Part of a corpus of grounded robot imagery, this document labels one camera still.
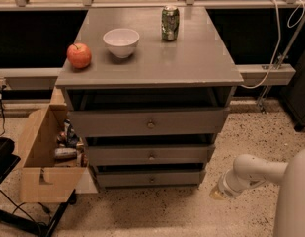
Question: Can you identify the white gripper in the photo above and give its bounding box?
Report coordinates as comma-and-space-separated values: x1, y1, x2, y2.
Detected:
209, 169, 267, 200

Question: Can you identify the grey bottom drawer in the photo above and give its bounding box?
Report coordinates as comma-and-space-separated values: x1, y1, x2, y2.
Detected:
96, 169, 206, 188

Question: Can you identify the grey drawer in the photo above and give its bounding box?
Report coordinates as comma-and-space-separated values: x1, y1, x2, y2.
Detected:
68, 108, 229, 137
96, 169, 206, 188
87, 144, 215, 166

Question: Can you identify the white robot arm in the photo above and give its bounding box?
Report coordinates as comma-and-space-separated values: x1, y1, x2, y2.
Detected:
210, 149, 305, 237

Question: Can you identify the grey middle drawer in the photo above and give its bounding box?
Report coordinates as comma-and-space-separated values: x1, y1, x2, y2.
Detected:
87, 144, 215, 166

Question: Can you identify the grey top drawer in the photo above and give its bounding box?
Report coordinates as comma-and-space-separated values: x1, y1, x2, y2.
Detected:
68, 108, 229, 137

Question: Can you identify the grey wooden drawer cabinet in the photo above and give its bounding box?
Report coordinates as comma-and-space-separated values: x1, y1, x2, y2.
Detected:
56, 7, 243, 188

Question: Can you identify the dark cabinet at right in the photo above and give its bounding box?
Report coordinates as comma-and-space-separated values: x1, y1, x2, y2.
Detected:
281, 49, 305, 131

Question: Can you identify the dark snack bag in box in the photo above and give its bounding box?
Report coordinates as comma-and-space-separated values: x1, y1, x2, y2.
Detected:
56, 119, 79, 148

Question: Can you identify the silver can in box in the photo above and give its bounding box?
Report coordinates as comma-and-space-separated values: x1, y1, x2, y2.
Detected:
54, 148, 77, 160

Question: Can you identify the cardboard box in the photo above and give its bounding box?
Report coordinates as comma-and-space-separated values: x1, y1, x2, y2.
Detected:
17, 105, 87, 203

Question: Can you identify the white ceramic bowl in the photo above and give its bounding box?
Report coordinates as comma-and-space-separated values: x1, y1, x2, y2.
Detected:
103, 28, 140, 58

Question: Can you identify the green soda can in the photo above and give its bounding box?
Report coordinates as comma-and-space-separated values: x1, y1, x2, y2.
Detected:
161, 5, 180, 41

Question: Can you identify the red apple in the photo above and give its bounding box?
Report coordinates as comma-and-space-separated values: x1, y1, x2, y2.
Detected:
66, 43, 92, 69

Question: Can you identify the black chair base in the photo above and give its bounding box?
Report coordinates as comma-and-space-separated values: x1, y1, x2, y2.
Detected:
0, 137, 77, 237

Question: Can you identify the grey metal railing frame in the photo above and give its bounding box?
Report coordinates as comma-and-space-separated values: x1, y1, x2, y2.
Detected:
0, 0, 305, 91

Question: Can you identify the black floor cable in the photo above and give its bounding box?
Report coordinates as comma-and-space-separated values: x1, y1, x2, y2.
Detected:
0, 84, 7, 138

